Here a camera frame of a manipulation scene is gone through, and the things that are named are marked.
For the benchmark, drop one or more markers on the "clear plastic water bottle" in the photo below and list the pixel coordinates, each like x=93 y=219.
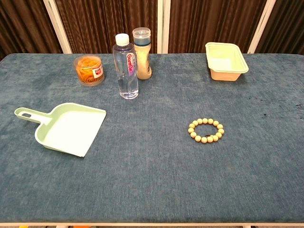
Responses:
x=125 y=71

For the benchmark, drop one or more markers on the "seasoning shaker with clear cap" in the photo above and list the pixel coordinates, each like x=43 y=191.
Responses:
x=144 y=64

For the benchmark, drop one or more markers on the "blue table cloth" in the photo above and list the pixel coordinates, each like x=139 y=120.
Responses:
x=152 y=171

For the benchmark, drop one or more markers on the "clear tub of rubber bands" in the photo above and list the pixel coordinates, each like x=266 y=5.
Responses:
x=88 y=71

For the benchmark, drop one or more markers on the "pale green plastic dustpan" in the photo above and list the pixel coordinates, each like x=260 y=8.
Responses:
x=69 y=130

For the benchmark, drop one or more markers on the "pale green rectangular plastic container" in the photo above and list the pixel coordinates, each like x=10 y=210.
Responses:
x=225 y=64

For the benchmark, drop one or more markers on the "brown pleated curtain panel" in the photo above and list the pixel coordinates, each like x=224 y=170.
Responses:
x=104 y=19
x=289 y=26
x=213 y=19
x=23 y=26

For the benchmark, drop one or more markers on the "white screen frame post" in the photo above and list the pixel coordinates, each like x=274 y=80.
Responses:
x=261 y=26
x=163 y=26
x=57 y=26

